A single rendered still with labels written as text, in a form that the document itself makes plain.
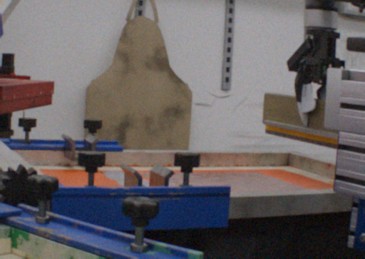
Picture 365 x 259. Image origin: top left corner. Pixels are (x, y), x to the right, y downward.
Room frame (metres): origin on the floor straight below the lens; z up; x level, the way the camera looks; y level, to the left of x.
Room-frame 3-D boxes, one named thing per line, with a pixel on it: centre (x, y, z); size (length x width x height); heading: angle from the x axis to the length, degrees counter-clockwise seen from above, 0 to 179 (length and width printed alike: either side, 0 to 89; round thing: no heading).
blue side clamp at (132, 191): (1.16, 0.06, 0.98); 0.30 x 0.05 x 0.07; 113
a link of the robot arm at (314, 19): (1.59, -0.29, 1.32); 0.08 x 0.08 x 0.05
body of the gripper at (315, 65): (1.59, -0.30, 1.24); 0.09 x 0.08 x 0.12; 23
